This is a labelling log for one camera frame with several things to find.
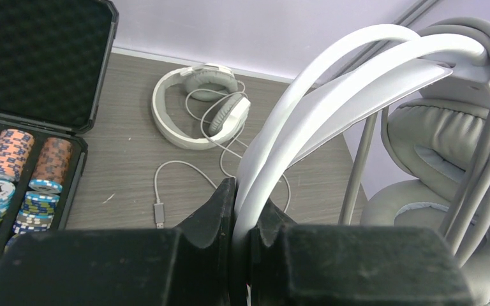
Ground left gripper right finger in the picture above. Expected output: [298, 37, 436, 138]
[249, 201, 473, 305]

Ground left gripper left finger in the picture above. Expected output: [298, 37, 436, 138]
[0, 178, 235, 305]

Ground white grey headphones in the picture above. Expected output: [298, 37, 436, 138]
[228, 17, 490, 305]

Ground white headphones at back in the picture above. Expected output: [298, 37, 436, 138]
[151, 63, 292, 230]

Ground black poker chip case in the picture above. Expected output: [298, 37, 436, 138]
[0, 1, 119, 259]

